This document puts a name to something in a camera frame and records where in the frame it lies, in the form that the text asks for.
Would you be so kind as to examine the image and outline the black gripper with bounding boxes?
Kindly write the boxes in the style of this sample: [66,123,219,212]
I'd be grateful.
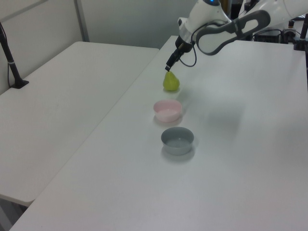
[165,36,195,72]

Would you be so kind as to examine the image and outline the green pear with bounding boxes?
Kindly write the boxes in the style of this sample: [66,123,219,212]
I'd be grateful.
[163,70,180,92]

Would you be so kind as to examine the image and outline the pink bowl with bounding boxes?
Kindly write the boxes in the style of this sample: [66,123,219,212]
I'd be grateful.
[153,100,182,122]

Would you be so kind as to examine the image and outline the grey bowl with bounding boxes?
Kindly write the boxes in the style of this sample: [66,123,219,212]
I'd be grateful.
[160,127,194,156]

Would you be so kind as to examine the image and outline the black electronics box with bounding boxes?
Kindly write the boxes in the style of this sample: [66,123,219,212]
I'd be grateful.
[253,28,282,43]

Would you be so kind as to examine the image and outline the small grey device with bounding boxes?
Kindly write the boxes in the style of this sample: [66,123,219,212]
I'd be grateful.
[282,20,296,37]

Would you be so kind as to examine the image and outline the white side table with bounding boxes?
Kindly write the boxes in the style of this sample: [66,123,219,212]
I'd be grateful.
[0,41,161,207]

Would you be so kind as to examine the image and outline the black pole stand with clamp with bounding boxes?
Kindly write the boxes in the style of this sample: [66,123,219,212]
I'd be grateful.
[0,21,30,90]

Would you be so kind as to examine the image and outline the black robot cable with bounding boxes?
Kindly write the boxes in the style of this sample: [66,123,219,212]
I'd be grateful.
[179,41,198,68]

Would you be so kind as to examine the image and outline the grey partition post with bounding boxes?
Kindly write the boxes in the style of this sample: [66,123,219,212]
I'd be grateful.
[74,0,90,43]

